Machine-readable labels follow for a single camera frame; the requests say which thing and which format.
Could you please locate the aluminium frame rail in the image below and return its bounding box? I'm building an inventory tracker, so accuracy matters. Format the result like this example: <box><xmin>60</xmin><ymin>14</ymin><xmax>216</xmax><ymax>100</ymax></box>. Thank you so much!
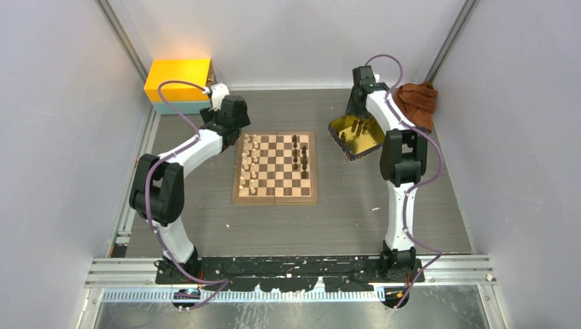
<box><xmin>86</xmin><ymin>255</ymin><xmax>497</xmax><ymax>304</ymax></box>

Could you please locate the yellow tin tray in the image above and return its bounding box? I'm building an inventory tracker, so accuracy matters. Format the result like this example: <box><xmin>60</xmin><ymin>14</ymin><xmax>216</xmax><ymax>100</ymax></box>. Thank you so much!
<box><xmin>327</xmin><ymin>114</ymin><xmax>385</xmax><ymax>162</ymax></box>

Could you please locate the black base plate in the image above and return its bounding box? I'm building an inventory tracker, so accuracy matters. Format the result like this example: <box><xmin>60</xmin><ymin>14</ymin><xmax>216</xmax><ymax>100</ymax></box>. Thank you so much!
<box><xmin>154</xmin><ymin>255</ymin><xmax>421</xmax><ymax>293</ymax></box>

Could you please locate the teal drawer box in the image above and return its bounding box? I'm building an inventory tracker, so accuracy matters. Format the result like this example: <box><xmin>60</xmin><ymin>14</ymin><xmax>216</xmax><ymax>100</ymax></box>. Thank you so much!
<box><xmin>152</xmin><ymin>101</ymin><xmax>210</xmax><ymax>115</ymax></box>

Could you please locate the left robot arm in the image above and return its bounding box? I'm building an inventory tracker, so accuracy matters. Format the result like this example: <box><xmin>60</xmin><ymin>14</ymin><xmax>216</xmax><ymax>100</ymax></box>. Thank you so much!
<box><xmin>128</xmin><ymin>95</ymin><xmax>250</xmax><ymax>283</ymax></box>

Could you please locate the yellow drawer box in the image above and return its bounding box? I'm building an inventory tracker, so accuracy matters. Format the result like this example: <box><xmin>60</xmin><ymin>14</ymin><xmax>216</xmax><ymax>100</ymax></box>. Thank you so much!
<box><xmin>143</xmin><ymin>58</ymin><xmax>215</xmax><ymax>102</ymax></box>

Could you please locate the dark chess piece column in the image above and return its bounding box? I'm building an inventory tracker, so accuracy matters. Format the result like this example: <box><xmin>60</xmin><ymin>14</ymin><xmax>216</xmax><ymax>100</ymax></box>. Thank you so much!
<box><xmin>301</xmin><ymin>157</ymin><xmax>308</xmax><ymax>171</ymax></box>

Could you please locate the brown cloth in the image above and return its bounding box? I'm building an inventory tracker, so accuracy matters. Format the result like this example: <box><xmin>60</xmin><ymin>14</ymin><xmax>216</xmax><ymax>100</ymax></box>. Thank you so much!
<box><xmin>394</xmin><ymin>82</ymin><xmax>438</xmax><ymax>133</ymax></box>

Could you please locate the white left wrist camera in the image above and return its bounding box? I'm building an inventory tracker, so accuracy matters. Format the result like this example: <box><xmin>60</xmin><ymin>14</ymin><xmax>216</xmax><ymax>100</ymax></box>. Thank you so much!
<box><xmin>208</xmin><ymin>83</ymin><xmax>230</xmax><ymax>112</ymax></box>

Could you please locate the wooden chess board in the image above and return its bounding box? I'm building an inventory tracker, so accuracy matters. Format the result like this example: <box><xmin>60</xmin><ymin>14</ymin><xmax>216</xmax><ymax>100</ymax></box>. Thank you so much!
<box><xmin>232</xmin><ymin>131</ymin><xmax>318</xmax><ymax>204</ymax></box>

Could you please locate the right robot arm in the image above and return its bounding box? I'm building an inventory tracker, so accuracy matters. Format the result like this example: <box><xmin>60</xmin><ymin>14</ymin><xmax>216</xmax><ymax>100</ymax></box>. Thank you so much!
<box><xmin>346</xmin><ymin>65</ymin><xmax>427</xmax><ymax>282</ymax></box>

